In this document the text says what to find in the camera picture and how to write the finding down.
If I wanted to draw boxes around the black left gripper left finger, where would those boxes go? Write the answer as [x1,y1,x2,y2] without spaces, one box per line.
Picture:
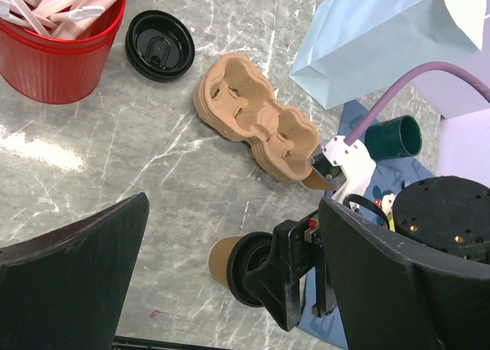
[1,193,149,349]

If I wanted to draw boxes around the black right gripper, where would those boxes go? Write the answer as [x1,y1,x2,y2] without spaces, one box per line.
[243,211,337,331]

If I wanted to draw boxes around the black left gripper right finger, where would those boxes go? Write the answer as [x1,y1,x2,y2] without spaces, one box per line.
[318,199,489,349]

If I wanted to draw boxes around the black coffee cup lid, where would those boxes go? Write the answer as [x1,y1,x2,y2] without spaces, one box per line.
[227,231,273,308]
[125,10,195,83]

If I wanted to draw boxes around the brown paper cup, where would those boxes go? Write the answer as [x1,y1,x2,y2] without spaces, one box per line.
[207,237,241,289]

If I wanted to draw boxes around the brown pulp cup carrier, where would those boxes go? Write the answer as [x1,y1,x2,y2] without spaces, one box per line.
[194,52,320,183]

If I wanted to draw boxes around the light blue paper bag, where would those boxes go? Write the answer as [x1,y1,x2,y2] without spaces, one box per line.
[289,0,487,109]

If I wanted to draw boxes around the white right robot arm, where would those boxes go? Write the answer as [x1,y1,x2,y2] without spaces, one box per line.
[241,176,489,348]

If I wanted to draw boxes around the stacked brown paper cups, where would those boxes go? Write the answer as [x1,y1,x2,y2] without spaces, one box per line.
[302,171,334,191]

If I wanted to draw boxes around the dark green mug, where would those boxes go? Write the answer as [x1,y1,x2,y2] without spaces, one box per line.
[364,115,422,162]

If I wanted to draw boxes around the red cup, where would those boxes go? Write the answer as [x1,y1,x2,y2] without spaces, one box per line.
[1,0,126,105]

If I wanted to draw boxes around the white wrapped straws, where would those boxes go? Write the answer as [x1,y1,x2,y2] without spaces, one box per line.
[1,0,118,40]

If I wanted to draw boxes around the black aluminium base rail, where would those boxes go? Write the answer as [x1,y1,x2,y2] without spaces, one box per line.
[111,335,226,350]

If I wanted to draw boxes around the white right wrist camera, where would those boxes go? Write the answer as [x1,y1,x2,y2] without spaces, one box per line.
[309,136,376,203]

